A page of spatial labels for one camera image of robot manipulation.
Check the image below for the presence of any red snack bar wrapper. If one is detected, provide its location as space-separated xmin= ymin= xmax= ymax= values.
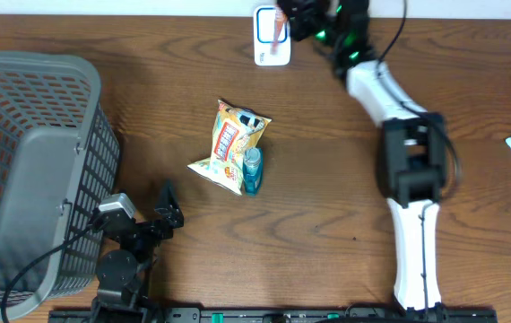
xmin=270 ymin=5 xmax=288 ymax=55

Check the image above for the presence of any blue mouthwash bottle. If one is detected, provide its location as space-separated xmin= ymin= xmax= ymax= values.
xmin=243 ymin=147 xmax=264 ymax=196

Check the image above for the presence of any yellow snack bag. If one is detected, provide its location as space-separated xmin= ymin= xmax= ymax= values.
xmin=187 ymin=100 xmax=272 ymax=196

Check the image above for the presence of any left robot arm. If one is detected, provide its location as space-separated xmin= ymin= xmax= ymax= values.
xmin=88 ymin=181 xmax=184 ymax=322

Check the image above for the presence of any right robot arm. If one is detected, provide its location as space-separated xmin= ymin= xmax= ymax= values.
xmin=277 ymin=0 xmax=460 ymax=313

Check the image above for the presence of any grey plastic shopping basket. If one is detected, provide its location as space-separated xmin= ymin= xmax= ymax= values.
xmin=0 ymin=51 xmax=120 ymax=319

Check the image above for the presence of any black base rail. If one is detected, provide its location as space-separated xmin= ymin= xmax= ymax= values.
xmin=48 ymin=306 xmax=498 ymax=323

